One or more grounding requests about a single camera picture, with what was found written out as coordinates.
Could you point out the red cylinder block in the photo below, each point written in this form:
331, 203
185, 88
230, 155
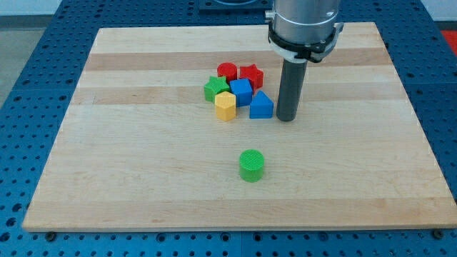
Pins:
227, 70

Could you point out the green cylinder block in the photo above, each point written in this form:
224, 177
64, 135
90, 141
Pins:
251, 164

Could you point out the blue triangle block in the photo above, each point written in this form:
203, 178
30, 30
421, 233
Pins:
261, 107

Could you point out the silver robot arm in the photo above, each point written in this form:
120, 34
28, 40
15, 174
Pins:
300, 31

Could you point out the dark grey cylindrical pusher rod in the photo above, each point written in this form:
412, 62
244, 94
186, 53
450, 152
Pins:
292, 77

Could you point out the dark blue base plate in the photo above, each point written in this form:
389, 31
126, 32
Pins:
206, 6

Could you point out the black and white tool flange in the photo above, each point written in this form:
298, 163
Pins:
300, 53

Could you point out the green star block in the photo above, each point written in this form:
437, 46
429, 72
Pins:
214, 86

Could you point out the yellow hexagon block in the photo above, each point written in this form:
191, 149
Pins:
225, 106

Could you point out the red star block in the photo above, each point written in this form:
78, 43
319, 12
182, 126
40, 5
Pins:
254, 75

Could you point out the blue cube block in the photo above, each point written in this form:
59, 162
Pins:
241, 88

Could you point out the light wooden board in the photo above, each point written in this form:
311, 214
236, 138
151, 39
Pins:
140, 149

